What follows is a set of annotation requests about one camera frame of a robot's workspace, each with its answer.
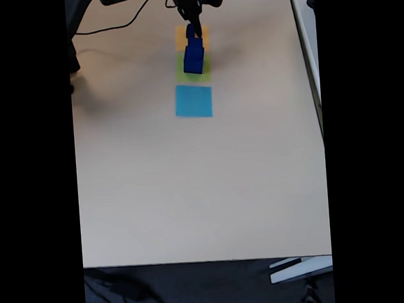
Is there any orange paper square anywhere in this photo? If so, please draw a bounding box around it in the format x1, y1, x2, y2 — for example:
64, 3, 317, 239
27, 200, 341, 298
173, 23, 212, 53

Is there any light blue paper square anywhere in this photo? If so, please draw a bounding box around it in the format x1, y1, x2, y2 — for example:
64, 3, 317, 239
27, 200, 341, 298
172, 83, 214, 121

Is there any white neighbouring table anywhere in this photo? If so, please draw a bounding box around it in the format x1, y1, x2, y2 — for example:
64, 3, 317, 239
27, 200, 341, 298
286, 0, 324, 142

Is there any green paper square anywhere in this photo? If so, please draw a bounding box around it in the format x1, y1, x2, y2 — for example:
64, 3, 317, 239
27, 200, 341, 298
174, 50, 214, 84

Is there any medium blue cube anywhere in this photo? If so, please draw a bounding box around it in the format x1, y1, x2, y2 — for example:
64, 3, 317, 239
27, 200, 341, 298
184, 36, 207, 62

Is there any black floor cable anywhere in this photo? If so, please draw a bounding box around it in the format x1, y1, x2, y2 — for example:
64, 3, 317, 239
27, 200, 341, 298
84, 264, 172, 303

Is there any white table foot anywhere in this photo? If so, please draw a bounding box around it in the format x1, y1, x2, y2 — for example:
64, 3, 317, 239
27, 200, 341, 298
268, 255, 334, 286

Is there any small blue cube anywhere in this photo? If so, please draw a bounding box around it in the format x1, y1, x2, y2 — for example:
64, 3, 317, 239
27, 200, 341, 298
185, 23, 202, 40

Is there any large blue cube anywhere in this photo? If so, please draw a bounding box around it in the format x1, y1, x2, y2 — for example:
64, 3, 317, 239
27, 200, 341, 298
181, 45, 206, 77

